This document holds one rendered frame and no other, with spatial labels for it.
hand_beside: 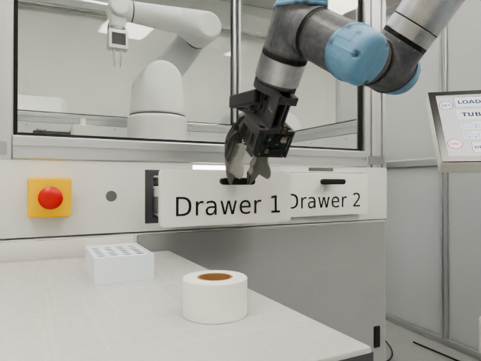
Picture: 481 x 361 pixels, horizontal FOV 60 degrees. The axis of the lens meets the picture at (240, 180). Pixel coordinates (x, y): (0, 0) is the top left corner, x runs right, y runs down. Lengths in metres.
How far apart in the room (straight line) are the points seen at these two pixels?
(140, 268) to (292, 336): 0.29
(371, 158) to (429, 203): 1.49
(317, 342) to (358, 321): 0.85
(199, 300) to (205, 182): 0.42
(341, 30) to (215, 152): 0.46
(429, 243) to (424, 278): 0.21
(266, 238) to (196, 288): 0.60
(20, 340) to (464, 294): 2.36
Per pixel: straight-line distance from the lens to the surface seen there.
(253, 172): 0.80
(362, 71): 0.59
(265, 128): 0.68
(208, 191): 0.82
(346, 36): 0.58
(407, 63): 0.70
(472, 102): 1.51
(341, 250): 1.16
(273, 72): 0.67
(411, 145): 2.78
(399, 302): 2.95
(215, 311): 0.44
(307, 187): 1.06
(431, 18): 0.69
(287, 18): 0.65
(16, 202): 0.87
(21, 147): 0.88
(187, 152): 0.93
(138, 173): 0.89
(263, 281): 1.03
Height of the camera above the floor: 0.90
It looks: level
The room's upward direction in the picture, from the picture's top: straight up
